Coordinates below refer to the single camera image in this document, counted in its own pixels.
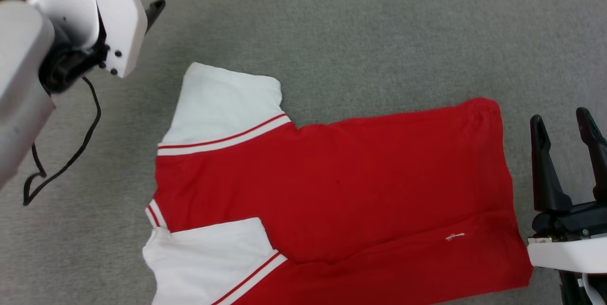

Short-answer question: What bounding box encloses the red and white shirt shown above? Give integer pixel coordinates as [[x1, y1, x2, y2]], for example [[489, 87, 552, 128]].
[[142, 62, 534, 305]]

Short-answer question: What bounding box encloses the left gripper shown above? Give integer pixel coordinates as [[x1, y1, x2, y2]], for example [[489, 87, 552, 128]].
[[0, 0, 166, 79]]

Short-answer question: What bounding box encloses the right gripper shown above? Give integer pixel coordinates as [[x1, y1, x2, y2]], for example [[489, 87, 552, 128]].
[[527, 107, 607, 275]]

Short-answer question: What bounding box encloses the grey fabric sofa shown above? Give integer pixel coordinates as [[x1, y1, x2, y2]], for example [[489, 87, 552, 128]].
[[0, 0, 607, 305]]

